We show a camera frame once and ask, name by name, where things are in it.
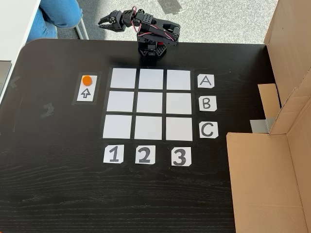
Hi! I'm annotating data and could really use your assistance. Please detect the paper sheet number 1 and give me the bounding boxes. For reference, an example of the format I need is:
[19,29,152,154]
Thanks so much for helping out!
[103,145,124,164]

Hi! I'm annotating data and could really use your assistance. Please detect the grey tape on table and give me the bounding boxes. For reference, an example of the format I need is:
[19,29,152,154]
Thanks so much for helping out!
[250,118,270,134]

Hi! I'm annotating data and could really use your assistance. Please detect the white desk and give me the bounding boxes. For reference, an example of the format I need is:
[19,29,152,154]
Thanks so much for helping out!
[0,0,42,105]

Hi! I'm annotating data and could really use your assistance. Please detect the grey floor tape patch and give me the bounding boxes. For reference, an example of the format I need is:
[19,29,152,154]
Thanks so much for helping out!
[157,0,182,15]

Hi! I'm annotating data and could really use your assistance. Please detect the paper sheet letter A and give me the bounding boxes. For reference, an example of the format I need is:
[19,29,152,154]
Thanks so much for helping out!
[197,74,215,88]

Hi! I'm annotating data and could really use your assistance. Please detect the paper sheet letter B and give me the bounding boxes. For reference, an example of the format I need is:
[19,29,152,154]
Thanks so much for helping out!
[198,96,218,112]

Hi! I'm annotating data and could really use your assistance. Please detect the white arrow paper sheet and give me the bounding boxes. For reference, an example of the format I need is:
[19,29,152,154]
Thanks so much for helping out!
[76,75,98,102]

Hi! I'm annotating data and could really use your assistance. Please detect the paper sheet number 2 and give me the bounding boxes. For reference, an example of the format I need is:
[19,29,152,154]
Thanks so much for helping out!
[135,145,156,165]

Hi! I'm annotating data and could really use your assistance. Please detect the grey tape on cardboard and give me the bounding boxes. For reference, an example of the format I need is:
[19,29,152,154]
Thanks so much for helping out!
[266,116,277,130]

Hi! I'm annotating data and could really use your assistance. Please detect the paper sheet number 3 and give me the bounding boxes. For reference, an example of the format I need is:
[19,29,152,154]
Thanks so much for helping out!
[171,147,192,166]

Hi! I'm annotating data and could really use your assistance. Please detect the white chair leg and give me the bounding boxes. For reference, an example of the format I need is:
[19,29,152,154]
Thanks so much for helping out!
[74,18,89,41]

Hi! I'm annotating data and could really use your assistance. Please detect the paper sheet letter C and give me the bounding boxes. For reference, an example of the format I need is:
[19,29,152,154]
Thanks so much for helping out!
[199,121,219,139]

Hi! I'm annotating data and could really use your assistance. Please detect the brown cardboard panel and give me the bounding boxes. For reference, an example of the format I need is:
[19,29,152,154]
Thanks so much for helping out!
[257,0,311,119]
[225,70,311,233]

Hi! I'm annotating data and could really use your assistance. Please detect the person's leg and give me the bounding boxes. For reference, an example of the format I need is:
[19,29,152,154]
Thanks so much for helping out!
[26,0,84,43]

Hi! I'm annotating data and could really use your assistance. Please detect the white nine-square grid sheet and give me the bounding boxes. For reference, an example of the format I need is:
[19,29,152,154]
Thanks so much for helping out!
[98,66,195,143]

